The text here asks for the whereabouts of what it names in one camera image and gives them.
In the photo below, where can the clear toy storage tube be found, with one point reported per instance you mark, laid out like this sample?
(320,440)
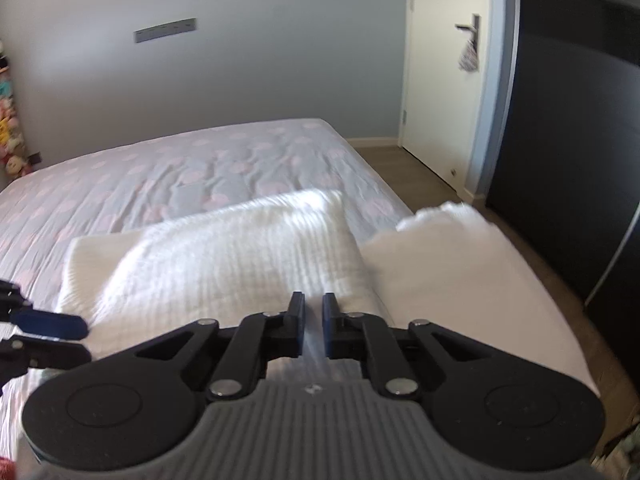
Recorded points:
(7,110)

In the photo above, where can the bed with pink dotted sheet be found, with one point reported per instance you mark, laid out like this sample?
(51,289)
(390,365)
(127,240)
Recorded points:
(150,175)

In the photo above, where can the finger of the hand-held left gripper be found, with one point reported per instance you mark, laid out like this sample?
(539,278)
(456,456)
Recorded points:
(50,352)
(50,324)

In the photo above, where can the stack of plush toys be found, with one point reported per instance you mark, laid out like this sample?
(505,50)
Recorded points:
(7,125)

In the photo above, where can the person's orange clothing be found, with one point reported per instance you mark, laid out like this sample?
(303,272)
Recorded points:
(6,470)

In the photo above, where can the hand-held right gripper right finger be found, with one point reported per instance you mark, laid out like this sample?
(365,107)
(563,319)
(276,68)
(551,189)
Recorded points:
(329,322)

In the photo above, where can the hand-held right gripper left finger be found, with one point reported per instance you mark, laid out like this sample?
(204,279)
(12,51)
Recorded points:
(299,321)

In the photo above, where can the grey and white cloth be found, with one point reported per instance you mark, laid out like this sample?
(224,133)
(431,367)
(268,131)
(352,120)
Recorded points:
(620,455)

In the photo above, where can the patterned hanging pouch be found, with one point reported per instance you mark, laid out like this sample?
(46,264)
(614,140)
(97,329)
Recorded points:
(468,57)

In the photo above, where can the white door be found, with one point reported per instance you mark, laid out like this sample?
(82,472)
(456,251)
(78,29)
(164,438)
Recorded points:
(435,100)

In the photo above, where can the black wardrobe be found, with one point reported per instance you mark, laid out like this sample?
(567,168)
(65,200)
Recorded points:
(575,135)

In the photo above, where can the white crinkle shirt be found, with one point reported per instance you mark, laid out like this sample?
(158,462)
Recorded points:
(225,260)

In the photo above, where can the dark wall outlet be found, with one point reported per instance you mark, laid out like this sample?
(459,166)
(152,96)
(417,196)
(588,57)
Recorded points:
(35,158)

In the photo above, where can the grey door frame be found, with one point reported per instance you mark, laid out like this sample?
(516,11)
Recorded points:
(500,60)

